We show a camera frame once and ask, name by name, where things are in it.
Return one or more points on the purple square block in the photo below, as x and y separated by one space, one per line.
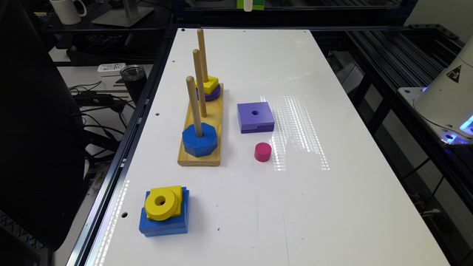
255 117

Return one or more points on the yellow ring block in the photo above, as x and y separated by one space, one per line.
164 203

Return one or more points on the white remote control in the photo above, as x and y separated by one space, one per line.
106 70

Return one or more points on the black office chair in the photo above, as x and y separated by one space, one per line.
42 159

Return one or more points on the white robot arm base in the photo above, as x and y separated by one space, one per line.
446 103

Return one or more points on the blue stepped square block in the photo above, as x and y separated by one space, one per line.
173 225

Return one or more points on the purple round disc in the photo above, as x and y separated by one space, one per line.
214 95

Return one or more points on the rear wooden peg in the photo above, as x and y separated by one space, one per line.
201 41

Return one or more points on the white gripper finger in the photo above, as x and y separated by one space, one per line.
248 5

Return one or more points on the black tumbler cup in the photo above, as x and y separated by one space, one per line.
134 77

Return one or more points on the pink cylinder block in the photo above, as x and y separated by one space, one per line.
262 152

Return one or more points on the blue octagon block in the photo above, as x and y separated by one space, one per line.
200 146

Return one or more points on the wooden peg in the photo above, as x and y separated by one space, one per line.
201 41
200 86
192 93

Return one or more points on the front wooden peg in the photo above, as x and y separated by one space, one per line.
192 93

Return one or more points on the white mug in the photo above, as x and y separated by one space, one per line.
67 11

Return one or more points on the small yellow square block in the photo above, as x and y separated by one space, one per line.
210 85

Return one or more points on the green square block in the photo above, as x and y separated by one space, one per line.
257 4

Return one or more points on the middle wooden peg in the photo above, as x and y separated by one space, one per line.
200 86

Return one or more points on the grey monitor stand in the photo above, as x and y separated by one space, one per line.
129 15

